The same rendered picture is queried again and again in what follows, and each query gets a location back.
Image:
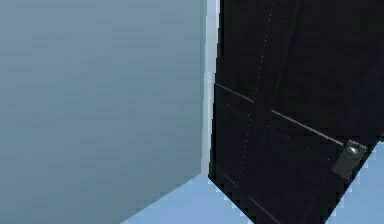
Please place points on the black room door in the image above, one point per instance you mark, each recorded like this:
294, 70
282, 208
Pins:
283, 66

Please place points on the grey door knob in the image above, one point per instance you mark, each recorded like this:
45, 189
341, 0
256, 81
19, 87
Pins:
349, 158

